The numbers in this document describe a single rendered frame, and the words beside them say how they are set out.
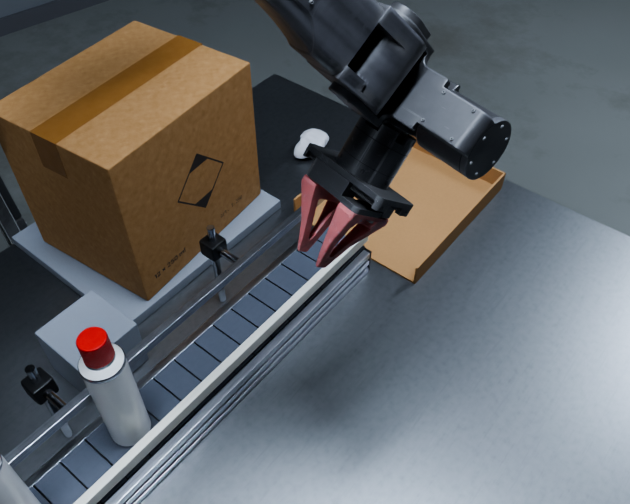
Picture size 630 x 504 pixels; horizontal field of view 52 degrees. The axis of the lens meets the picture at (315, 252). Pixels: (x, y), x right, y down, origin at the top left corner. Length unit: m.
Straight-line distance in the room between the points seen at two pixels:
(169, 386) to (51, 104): 0.43
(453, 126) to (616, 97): 2.70
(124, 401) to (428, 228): 0.62
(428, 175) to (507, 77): 1.96
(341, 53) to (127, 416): 0.51
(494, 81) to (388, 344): 2.28
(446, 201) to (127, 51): 0.61
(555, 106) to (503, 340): 2.12
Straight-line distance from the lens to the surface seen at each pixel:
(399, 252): 1.12
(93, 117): 0.96
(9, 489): 0.77
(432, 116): 0.55
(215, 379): 0.87
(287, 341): 0.96
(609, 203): 2.65
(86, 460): 0.90
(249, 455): 0.91
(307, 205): 0.63
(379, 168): 0.60
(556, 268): 1.16
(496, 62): 3.30
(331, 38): 0.50
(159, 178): 0.94
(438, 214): 1.19
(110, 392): 0.77
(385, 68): 0.53
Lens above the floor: 1.65
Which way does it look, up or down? 48 degrees down
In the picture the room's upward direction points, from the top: straight up
